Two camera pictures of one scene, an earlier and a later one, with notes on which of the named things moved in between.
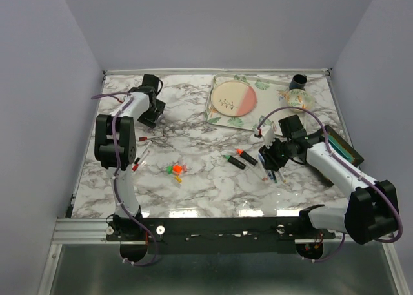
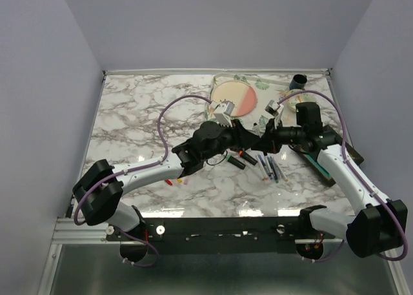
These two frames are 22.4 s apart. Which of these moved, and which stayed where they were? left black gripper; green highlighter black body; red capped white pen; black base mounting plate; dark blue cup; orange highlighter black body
Moved: left black gripper; red capped white pen
Stayed: dark blue cup; black base mounting plate; orange highlighter black body; green highlighter black body
